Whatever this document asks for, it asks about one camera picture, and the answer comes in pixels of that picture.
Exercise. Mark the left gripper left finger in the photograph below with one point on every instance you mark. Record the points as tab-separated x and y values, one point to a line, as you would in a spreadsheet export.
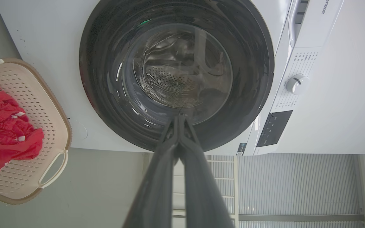
157	177

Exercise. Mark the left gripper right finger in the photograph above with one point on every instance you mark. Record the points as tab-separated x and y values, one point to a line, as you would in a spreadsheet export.
201	190

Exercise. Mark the black round glass washer door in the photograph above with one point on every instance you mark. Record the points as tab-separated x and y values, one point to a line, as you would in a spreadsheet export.
100	69

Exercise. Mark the white front-load washing machine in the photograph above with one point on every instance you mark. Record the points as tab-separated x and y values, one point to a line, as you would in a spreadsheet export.
43	47

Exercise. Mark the small dark sticker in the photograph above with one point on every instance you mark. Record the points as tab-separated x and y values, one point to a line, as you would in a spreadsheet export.
241	149

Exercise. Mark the round white filter cover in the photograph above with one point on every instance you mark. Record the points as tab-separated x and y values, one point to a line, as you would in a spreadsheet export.
78	129

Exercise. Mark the black washer display panel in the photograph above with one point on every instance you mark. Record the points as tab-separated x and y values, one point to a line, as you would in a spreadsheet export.
274	128

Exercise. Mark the steel perforated washer drum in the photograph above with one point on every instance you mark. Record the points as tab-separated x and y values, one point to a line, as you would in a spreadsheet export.
173	80

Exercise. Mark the beige perforated laundry basket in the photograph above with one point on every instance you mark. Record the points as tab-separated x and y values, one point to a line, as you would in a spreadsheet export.
43	104

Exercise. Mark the white round control knob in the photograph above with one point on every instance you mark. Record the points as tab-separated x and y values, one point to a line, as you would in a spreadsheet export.
296	84

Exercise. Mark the red sports jersey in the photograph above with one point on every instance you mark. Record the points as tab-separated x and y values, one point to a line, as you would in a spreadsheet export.
8	133

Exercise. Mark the white detergent drawer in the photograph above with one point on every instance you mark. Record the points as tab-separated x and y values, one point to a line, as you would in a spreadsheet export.
293	25

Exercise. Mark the white window frame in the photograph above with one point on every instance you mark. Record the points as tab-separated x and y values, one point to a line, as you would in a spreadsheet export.
223	177

